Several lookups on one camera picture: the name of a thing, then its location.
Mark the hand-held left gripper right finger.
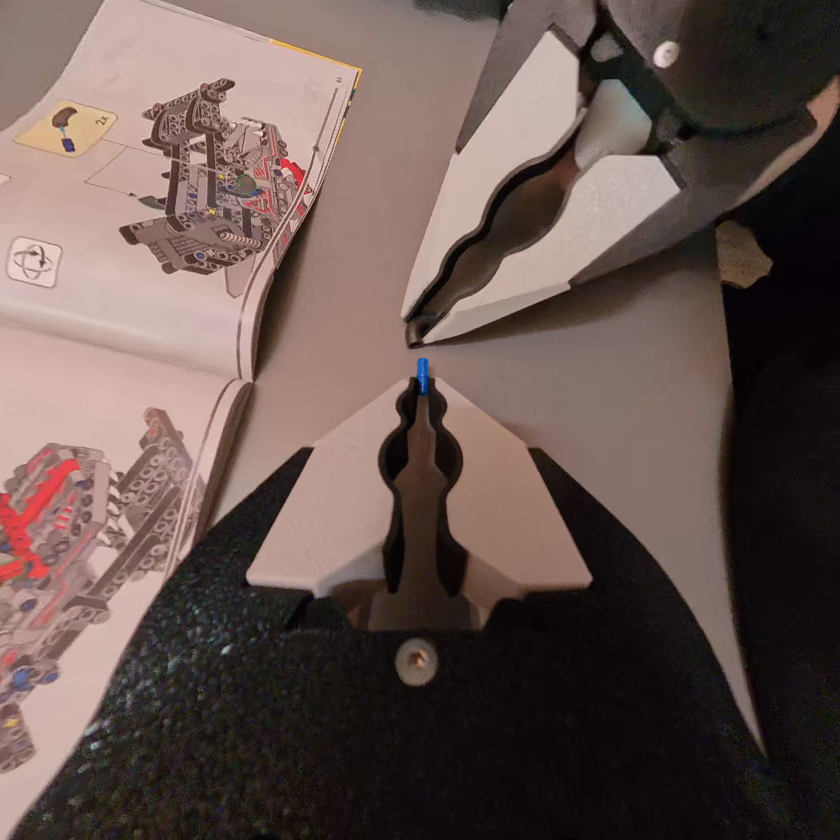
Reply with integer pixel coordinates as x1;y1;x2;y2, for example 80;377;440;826
428;378;595;630

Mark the open toy instruction booklet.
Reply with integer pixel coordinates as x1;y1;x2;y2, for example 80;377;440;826
0;0;364;777

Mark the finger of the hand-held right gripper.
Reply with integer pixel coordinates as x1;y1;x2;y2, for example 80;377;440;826
422;80;685;347
400;29;589;347

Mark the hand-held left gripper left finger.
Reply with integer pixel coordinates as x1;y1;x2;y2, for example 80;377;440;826
245;378;419;632

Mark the grey desk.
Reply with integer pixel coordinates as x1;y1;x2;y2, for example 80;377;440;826
0;0;770;763

